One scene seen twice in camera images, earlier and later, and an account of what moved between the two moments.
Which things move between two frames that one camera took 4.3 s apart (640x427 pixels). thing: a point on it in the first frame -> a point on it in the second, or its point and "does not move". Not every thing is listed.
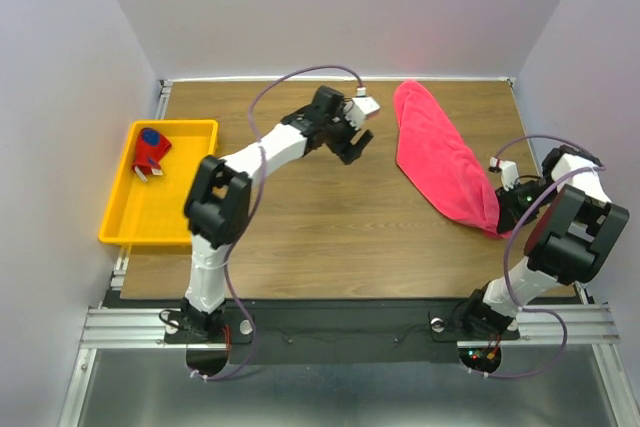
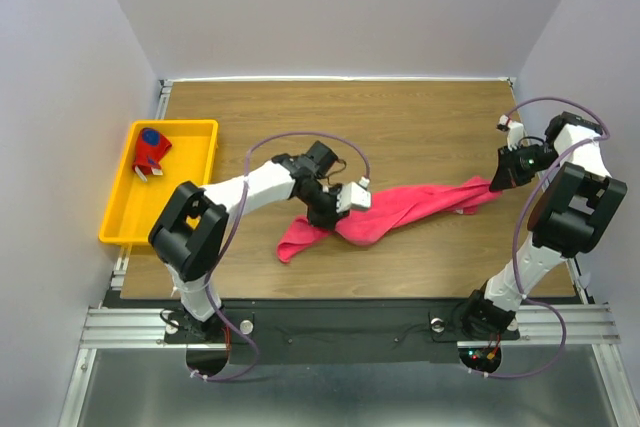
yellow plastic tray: x=152 y=212 does not move
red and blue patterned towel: x=152 y=146 does not move
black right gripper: x=508 y=213 -> x=507 y=174
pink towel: x=436 y=153 -> x=389 y=210
